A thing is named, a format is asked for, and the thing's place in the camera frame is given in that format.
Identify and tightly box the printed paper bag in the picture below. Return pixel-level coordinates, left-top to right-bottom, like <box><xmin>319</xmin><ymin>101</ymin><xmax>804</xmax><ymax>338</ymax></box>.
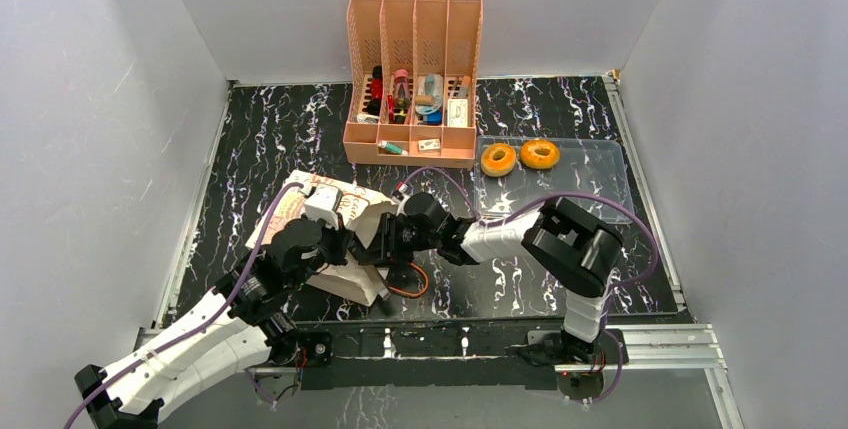
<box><xmin>244</xmin><ymin>170</ymin><xmax>414</xmax><ymax>306</ymax></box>

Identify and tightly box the orange fake bagel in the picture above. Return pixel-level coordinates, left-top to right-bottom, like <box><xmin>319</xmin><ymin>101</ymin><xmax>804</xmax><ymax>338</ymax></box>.
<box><xmin>480</xmin><ymin>143</ymin><xmax>517</xmax><ymax>177</ymax></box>
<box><xmin>519</xmin><ymin>139</ymin><xmax>560</xmax><ymax>170</ymax></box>

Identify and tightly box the clear plastic tray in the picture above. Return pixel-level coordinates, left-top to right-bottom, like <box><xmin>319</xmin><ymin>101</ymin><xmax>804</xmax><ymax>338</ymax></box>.
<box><xmin>474</xmin><ymin>138</ymin><xmax>634</xmax><ymax>218</ymax></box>

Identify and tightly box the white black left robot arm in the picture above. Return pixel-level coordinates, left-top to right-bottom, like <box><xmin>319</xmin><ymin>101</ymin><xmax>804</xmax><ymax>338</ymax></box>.
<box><xmin>74</xmin><ymin>216</ymin><xmax>353</xmax><ymax>428</ymax></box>

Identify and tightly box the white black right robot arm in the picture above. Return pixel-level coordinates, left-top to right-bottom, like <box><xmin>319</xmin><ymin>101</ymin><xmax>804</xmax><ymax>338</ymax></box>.
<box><xmin>349</xmin><ymin>192</ymin><xmax>623</xmax><ymax>364</ymax></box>

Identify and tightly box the small white card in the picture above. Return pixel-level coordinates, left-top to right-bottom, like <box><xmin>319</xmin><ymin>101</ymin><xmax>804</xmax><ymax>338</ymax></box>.
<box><xmin>418</xmin><ymin>138</ymin><xmax>441</xmax><ymax>152</ymax></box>

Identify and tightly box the green marker pen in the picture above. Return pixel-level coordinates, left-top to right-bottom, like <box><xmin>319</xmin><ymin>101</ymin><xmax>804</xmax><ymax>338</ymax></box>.
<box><xmin>377</xmin><ymin>140</ymin><xmax>409</xmax><ymax>156</ymax></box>

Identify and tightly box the white small box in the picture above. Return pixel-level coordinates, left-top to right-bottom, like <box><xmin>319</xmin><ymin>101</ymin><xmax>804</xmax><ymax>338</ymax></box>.
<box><xmin>445</xmin><ymin>98</ymin><xmax>470</xmax><ymax>127</ymax></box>

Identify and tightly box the pink capped clear bottle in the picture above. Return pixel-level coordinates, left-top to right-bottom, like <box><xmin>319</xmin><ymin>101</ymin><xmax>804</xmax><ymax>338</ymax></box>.
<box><xmin>389</xmin><ymin>69</ymin><xmax>410</xmax><ymax>124</ymax></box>

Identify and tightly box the red black bottle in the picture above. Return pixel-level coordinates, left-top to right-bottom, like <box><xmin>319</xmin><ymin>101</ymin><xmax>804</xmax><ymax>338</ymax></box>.
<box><xmin>365</xmin><ymin>65</ymin><xmax>383</xmax><ymax>116</ymax></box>

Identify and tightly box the pink desk file organizer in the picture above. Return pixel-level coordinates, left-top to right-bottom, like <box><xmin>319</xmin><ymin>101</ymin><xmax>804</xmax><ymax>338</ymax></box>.
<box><xmin>343</xmin><ymin>0</ymin><xmax>484</xmax><ymax>169</ymax></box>

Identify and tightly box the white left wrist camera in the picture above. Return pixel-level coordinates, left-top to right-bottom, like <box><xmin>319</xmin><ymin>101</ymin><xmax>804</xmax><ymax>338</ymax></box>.
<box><xmin>303</xmin><ymin>184</ymin><xmax>343</xmax><ymax>229</ymax></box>

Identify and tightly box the aluminium right side rail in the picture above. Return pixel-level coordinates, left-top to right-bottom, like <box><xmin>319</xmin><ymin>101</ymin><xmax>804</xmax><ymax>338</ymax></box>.
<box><xmin>602</xmin><ymin>69</ymin><xmax>687</xmax><ymax>312</ymax></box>

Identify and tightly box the aluminium front frame rail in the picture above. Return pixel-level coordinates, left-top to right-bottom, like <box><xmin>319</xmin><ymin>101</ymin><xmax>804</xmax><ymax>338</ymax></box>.
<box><xmin>132</xmin><ymin>323</ymin><xmax>730</xmax><ymax>374</ymax></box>

